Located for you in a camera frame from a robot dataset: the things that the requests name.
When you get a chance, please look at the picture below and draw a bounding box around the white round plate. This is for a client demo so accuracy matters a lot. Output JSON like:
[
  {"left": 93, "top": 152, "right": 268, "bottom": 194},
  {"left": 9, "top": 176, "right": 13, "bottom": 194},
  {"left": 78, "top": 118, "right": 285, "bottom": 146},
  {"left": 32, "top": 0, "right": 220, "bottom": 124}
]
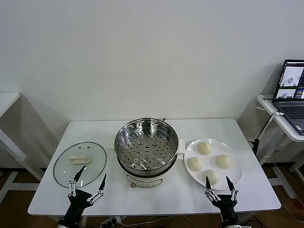
[{"left": 184, "top": 138, "right": 244, "bottom": 191}]

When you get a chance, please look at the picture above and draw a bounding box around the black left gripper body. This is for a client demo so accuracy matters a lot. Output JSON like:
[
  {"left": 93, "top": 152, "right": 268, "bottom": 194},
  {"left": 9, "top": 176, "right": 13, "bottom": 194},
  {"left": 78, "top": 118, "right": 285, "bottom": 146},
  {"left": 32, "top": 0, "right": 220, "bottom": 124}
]
[{"left": 62, "top": 189, "right": 93, "bottom": 223}]

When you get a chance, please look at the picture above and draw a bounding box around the black cable clamp post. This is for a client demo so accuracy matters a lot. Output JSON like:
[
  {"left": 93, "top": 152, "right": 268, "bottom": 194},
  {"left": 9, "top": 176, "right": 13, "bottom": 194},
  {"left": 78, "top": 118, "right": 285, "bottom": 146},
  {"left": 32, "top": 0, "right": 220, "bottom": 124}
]
[{"left": 247, "top": 115, "right": 274, "bottom": 156}]

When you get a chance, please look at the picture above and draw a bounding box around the white power strip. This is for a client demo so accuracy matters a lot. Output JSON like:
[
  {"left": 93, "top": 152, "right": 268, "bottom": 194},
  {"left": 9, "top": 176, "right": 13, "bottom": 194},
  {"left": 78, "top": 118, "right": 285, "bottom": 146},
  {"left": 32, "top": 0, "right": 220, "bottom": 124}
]
[{"left": 99, "top": 216, "right": 121, "bottom": 228}]

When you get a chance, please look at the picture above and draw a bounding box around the stainless steel steamer basket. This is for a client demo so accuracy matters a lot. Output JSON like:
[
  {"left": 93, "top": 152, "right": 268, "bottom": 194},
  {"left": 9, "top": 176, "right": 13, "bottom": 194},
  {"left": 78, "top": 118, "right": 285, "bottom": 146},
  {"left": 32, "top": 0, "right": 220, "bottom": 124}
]
[{"left": 114, "top": 118, "right": 179, "bottom": 173}]

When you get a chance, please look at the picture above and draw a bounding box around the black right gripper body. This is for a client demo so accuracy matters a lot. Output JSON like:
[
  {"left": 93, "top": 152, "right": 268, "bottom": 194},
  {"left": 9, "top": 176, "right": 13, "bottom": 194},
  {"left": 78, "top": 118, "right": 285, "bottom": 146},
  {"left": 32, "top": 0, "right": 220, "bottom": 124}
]
[{"left": 212, "top": 194, "right": 239, "bottom": 223}]

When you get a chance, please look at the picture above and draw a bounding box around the white side table with laptop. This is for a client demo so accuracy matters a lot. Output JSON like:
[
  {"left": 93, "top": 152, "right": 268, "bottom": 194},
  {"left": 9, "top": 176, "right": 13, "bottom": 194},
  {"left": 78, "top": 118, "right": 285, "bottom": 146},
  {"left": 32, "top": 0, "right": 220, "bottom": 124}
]
[{"left": 256, "top": 94, "right": 304, "bottom": 199}]

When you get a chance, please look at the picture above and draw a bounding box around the empty white side table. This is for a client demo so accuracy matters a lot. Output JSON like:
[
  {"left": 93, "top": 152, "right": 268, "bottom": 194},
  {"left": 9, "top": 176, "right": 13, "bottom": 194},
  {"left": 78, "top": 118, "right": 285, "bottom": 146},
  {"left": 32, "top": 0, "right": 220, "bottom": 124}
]
[{"left": 0, "top": 91, "right": 46, "bottom": 205}]

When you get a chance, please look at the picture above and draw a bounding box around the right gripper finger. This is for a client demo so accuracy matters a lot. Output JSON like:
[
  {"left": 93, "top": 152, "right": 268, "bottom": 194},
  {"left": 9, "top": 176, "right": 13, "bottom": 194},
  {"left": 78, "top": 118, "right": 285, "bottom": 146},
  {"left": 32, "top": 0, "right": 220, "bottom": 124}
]
[
  {"left": 204, "top": 175, "right": 220, "bottom": 203},
  {"left": 225, "top": 176, "right": 239, "bottom": 203}
]

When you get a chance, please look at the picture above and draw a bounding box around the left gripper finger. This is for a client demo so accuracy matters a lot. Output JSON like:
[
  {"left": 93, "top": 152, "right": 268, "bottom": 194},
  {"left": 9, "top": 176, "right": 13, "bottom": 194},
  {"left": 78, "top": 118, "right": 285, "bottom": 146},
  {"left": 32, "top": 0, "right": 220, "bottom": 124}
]
[
  {"left": 86, "top": 173, "right": 108, "bottom": 205},
  {"left": 67, "top": 165, "right": 87, "bottom": 197}
]

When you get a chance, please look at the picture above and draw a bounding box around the white steamed baozi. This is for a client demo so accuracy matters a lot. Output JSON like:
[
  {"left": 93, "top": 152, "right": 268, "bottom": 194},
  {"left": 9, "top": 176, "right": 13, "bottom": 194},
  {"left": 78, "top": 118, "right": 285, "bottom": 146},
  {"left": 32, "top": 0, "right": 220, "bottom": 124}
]
[
  {"left": 215, "top": 154, "right": 233, "bottom": 169},
  {"left": 188, "top": 156, "right": 202, "bottom": 171},
  {"left": 202, "top": 169, "right": 221, "bottom": 186},
  {"left": 197, "top": 141, "right": 213, "bottom": 155}
]

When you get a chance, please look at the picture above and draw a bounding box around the grey open laptop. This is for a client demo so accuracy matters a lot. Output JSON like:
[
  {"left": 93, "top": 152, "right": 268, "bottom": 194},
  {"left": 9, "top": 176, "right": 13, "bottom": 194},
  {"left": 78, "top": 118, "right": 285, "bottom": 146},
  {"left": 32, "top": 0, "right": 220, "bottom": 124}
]
[{"left": 272, "top": 59, "right": 304, "bottom": 136}]

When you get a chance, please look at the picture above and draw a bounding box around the glass pot lid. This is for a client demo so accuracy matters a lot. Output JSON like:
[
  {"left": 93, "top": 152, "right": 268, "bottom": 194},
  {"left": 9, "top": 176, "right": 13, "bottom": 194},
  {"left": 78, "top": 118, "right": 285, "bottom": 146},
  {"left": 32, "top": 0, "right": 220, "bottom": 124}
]
[{"left": 53, "top": 142, "right": 107, "bottom": 189}]

